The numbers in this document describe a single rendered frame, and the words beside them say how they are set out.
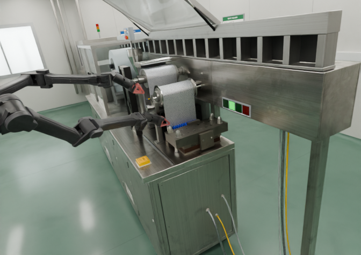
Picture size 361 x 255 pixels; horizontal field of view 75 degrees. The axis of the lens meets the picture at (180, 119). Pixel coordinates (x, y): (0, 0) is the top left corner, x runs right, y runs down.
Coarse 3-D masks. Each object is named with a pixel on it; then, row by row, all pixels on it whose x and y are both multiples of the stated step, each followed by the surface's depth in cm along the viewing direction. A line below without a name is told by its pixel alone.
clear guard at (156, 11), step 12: (108, 0) 202; (120, 0) 187; (132, 0) 174; (144, 0) 162; (156, 0) 152; (168, 0) 144; (180, 0) 135; (132, 12) 203; (144, 12) 188; (156, 12) 174; (168, 12) 163; (180, 12) 153; (192, 12) 144; (144, 24) 221; (156, 24) 203; (168, 24) 188; (180, 24) 174; (192, 24) 163
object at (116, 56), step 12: (96, 48) 221; (108, 48) 226; (120, 48) 231; (144, 48) 242; (84, 60) 299; (108, 60) 229; (120, 60) 234; (144, 60) 245; (132, 72) 243; (108, 96) 238; (120, 96) 244; (120, 108) 248
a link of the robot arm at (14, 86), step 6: (24, 72) 137; (30, 72) 137; (18, 78) 131; (24, 78) 131; (30, 78) 135; (36, 78) 137; (42, 78) 137; (6, 84) 121; (12, 84) 122; (18, 84) 126; (24, 84) 130; (30, 84) 135; (36, 84) 139; (42, 84) 138; (0, 90) 114; (6, 90) 118; (12, 90) 122; (18, 90) 127
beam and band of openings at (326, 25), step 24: (216, 24) 137; (240, 24) 120; (264, 24) 107; (288, 24) 97; (312, 24) 88; (336, 24) 86; (168, 48) 203; (192, 48) 180; (216, 48) 154; (240, 48) 125; (264, 48) 113; (288, 48) 100; (312, 48) 98
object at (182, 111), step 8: (176, 104) 159; (184, 104) 162; (192, 104) 165; (168, 112) 157; (176, 112) 160; (184, 112) 163; (192, 112) 167; (168, 120) 159; (176, 120) 162; (184, 120) 165
